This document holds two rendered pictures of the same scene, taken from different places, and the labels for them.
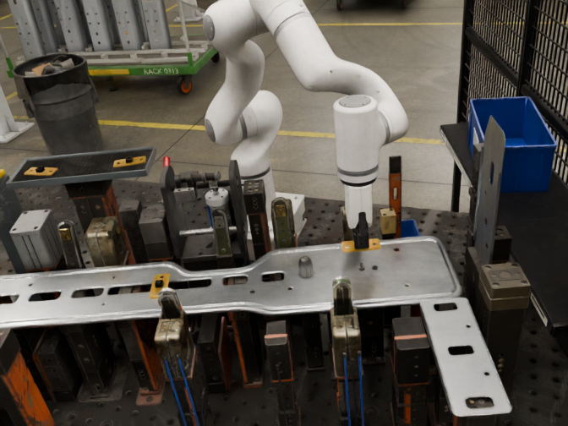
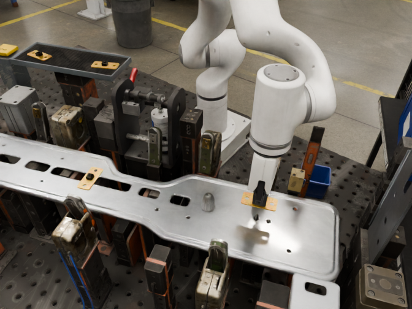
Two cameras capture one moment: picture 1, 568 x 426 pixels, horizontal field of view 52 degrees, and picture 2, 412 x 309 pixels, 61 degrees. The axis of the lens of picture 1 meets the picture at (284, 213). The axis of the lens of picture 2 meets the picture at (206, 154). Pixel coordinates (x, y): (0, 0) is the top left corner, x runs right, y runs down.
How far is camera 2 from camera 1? 51 cm
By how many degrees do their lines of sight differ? 14
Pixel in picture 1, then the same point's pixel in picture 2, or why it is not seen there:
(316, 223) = not seen: hidden behind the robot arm
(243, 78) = (209, 16)
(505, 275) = (385, 286)
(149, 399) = not seen: hidden behind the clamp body
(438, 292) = (314, 268)
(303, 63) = (243, 17)
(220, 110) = (189, 38)
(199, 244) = (142, 146)
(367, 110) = (289, 87)
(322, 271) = (222, 209)
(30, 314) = not seen: outside the picture
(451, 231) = (360, 183)
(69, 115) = (132, 11)
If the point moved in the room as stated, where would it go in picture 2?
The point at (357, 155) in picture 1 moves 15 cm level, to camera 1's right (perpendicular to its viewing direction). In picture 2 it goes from (268, 129) to (354, 142)
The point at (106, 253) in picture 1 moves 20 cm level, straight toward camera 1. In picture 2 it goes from (64, 136) to (52, 183)
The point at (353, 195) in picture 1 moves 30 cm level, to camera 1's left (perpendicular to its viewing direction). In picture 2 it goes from (257, 164) to (115, 140)
